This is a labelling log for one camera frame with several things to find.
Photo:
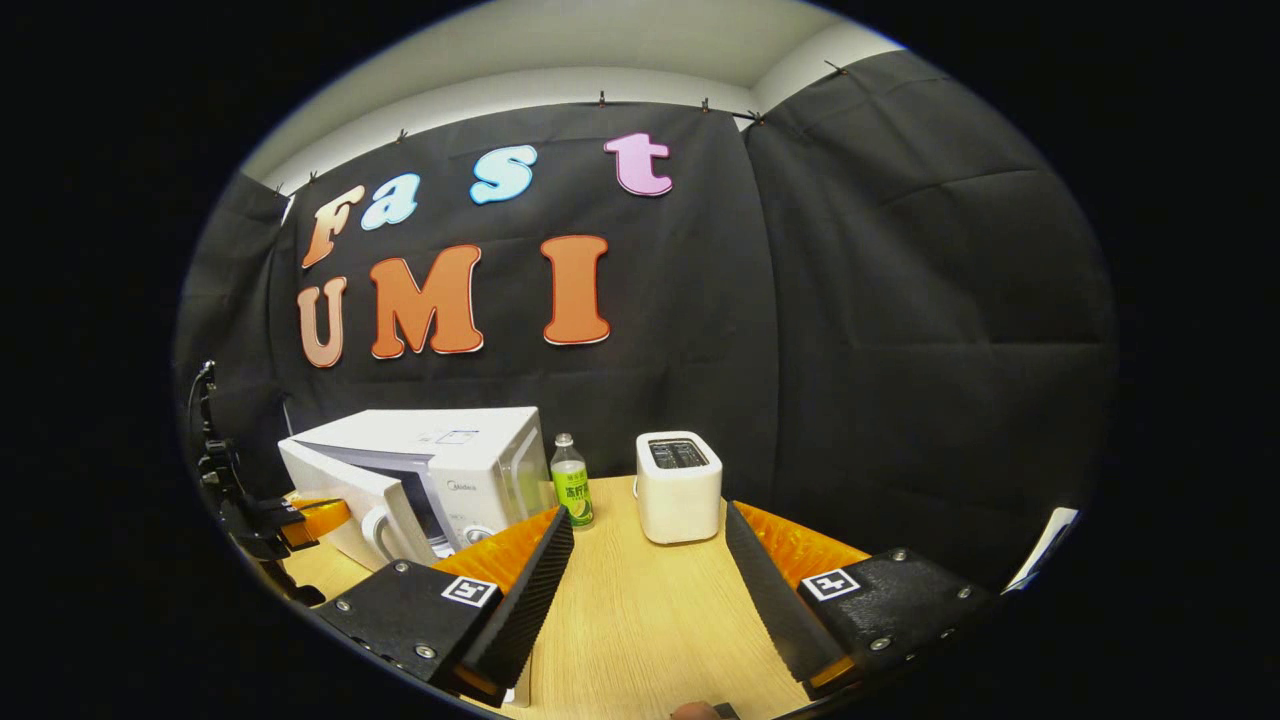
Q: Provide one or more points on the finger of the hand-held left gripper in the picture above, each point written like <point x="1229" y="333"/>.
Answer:
<point x="325" y="515"/>

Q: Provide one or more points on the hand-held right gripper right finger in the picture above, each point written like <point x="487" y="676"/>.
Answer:
<point x="770" y="600"/>

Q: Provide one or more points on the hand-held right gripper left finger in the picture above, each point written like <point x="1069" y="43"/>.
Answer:
<point x="530" y="600"/>

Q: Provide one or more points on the white microwave oven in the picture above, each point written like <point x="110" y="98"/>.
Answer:
<point x="480" y="440"/>

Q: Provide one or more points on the white curved tube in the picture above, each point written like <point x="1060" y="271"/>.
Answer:
<point x="289" y="415"/>

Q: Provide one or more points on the green label drink bottle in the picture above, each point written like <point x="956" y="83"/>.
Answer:
<point x="572" y="495"/>

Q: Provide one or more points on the white toaster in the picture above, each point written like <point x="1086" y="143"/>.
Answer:
<point x="680" y="500"/>

